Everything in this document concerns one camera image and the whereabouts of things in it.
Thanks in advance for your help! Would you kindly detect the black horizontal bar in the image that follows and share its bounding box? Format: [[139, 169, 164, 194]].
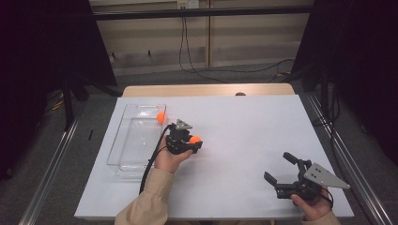
[[92, 5, 314, 22]]

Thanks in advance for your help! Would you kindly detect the right hand-held gripper black cable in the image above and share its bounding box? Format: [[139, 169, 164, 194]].
[[322, 187, 335, 210]]

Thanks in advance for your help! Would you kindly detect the left hand-held gripper black cable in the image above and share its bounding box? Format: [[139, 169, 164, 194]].
[[138, 123, 175, 195]]

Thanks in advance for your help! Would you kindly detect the wooden table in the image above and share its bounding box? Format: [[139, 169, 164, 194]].
[[121, 82, 296, 98]]

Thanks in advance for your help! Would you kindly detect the black cable bundle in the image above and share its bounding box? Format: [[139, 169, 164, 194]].
[[312, 87, 344, 163]]

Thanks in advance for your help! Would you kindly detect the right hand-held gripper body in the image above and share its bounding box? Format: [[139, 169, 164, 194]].
[[274, 158, 351, 202]]

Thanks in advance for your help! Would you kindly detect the black stand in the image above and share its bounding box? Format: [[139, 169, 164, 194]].
[[60, 74, 123, 132]]

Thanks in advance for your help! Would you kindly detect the hand-held gripper black cable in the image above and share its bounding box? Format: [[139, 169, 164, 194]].
[[322, 187, 335, 210], [138, 123, 175, 195]]

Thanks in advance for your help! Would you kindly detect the metal floor rail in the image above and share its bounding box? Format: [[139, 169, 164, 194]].
[[18, 109, 87, 225], [303, 93, 396, 225]]

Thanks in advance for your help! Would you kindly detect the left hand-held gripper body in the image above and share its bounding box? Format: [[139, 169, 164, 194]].
[[165, 118, 193, 156]]

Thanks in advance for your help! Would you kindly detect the dark curtain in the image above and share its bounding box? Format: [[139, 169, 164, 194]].
[[0, 0, 118, 182], [290, 0, 398, 167]]

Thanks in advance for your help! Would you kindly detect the white wall outlet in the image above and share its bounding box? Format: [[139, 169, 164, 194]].
[[176, 0, 200, 9]]

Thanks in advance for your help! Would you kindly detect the clear plastic container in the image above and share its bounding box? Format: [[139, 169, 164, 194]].
[[106, 103, 170, 181]]

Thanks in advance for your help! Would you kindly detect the person's right hand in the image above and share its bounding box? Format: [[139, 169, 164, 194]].
[[290, 187, 334, 222]]

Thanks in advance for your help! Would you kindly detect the person's left hand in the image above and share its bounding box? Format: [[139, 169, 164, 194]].
[[154, 134, 194, 174]]

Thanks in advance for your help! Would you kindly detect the black floor cable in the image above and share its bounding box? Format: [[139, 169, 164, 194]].
[[183, 15, 231, 84], [177, 15, 296, 75]]

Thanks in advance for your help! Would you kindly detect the yellow cable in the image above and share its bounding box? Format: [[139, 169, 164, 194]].
[[46, 90, 65, 112]]

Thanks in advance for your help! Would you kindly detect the white table board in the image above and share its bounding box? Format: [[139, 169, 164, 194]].
[[73, 94, 355, 219]]

